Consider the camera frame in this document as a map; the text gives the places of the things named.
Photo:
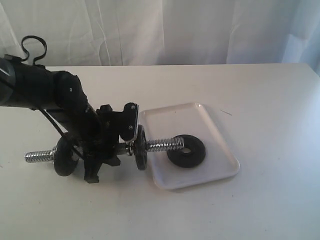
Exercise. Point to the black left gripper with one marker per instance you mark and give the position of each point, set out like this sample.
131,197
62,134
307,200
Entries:
98,138

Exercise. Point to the black weight plate with tape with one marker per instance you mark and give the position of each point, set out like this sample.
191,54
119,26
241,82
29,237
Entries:
64,165

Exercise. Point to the chrome threaded dumbbell bar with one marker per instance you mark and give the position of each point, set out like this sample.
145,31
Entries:
123,148

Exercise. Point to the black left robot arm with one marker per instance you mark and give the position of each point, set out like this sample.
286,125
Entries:
59,96

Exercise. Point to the chrome spinlock collar nut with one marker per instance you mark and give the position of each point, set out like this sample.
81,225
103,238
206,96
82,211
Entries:
53,153

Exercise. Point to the white plastic tray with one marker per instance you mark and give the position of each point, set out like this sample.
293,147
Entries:
206,156

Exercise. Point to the white fabric backdrop curtain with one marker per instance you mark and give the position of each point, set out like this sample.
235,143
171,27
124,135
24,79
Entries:
165,32

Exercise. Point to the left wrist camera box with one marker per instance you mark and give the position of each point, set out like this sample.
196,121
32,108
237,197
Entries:
129,122

